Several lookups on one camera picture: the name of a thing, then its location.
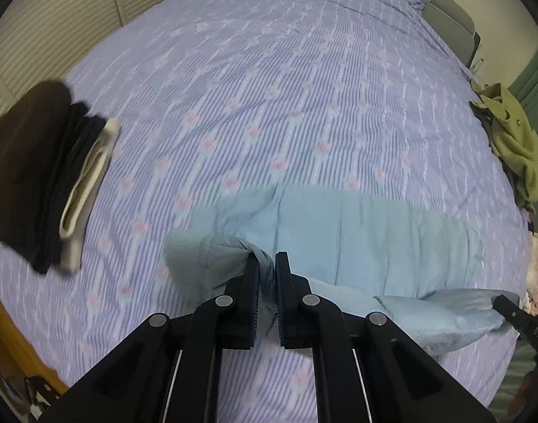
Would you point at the olive green jacket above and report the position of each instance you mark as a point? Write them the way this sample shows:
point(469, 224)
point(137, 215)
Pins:
point(511, 138)

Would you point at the light blue padded pants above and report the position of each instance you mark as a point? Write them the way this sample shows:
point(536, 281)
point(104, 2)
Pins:
point(361, 252)

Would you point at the grey upholstered headboard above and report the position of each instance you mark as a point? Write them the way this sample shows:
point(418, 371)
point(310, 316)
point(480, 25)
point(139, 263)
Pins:
point(455, 27)

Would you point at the purple floral bed cover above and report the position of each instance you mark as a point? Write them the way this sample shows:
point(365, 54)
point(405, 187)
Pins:
point(215, 97)

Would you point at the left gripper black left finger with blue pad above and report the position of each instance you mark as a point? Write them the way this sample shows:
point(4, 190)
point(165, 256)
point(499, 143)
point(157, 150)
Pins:
point(168, 369)

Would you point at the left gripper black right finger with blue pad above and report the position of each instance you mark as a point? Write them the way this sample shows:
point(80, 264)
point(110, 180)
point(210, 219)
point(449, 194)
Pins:
point(366, 369)

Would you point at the white louvered wardrobe doors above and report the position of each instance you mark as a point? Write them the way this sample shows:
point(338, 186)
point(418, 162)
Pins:
point(43, 39)

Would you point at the black folded garment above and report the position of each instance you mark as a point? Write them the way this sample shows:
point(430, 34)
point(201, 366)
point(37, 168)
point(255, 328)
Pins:
point(81, 133)

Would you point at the dark brown folded garment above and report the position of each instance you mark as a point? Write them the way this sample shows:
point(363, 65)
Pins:
point(31, 133)

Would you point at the clear plastic bottle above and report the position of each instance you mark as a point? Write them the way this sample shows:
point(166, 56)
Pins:
point(476, 65)

